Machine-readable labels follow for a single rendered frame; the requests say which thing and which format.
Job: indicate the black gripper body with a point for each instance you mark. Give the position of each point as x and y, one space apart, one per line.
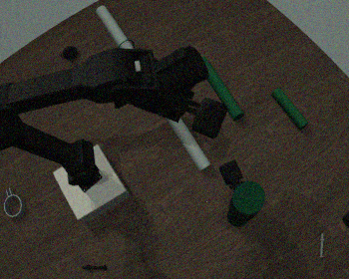
208 117

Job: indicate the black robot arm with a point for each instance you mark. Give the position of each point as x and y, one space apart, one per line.
105 77

